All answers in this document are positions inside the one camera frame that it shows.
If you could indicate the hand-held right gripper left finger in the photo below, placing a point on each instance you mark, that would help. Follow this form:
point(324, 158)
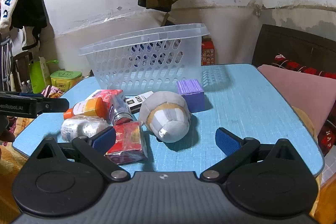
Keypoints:
point(105, 138)

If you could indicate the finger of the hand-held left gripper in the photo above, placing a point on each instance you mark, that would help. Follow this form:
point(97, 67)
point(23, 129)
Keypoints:
point(53, 105)

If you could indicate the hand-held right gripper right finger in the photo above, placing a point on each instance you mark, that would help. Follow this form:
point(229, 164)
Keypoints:
point(227, 141)

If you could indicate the red plastic packet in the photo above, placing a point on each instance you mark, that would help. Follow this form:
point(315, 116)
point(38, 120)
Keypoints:
point(128, 140)

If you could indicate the white bundle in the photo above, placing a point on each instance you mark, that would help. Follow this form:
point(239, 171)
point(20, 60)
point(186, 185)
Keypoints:
point(81, 128)

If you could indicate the clear jar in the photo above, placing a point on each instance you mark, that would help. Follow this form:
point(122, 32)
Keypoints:
point(120, 111)

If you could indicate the orange bottle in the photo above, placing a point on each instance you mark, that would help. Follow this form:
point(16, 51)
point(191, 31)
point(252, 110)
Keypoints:
point(88, 108)

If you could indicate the red floral tissue packet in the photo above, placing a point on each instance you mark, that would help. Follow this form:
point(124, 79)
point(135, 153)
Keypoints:
point(111, 98)

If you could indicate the black and white cigarette box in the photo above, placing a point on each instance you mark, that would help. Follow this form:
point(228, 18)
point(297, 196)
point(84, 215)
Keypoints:
point(135, 103)

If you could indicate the purple box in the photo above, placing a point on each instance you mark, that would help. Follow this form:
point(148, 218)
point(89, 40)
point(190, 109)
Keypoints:
point(191, 95)

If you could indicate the grey plush toy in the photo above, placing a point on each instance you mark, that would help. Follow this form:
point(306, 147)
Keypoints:
point(168, 119)

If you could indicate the clear plastic basket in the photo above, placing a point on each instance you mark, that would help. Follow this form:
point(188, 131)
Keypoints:
point(157, 39)

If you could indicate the person's left hand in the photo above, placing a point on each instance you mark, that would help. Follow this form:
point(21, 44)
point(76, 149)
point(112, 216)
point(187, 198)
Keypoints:
point(6, 134)

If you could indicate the pink snack bag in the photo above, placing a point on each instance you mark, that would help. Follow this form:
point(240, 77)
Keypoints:
point(51, 91)

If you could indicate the clear plastic bottle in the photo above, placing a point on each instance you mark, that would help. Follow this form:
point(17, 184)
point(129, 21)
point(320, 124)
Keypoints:
point(25, 87)

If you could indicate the green lidded container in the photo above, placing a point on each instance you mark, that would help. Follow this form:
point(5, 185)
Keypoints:
point(65, 79)

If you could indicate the green paper bag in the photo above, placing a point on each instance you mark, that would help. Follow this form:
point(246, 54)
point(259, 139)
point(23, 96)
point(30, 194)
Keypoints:
point(38, 74)

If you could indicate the metal rack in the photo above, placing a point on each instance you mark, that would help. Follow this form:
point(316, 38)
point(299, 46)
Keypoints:
point(5, 64)

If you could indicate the orange printed blanket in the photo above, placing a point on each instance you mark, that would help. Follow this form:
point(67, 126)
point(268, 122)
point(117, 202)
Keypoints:
point(10, 161)

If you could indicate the tan cushion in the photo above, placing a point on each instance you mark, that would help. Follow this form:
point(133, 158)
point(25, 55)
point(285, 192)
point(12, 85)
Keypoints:
point(304, 119)

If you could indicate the red patterned box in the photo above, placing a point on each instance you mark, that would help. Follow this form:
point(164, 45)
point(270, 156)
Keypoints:
point(208, 53)

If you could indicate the pink pillow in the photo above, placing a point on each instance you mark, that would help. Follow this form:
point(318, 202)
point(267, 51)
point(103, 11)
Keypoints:
point(302, 90)

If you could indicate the black hanging garment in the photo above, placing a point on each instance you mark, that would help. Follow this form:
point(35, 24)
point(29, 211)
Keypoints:
point(31, 8)

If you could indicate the red plaid blanket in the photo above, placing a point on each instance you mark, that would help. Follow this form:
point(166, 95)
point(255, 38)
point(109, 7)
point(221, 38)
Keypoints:
point(296, 66)

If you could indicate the dark wooden headboard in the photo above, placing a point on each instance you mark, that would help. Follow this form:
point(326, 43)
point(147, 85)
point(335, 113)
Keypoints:
point(288, 43)

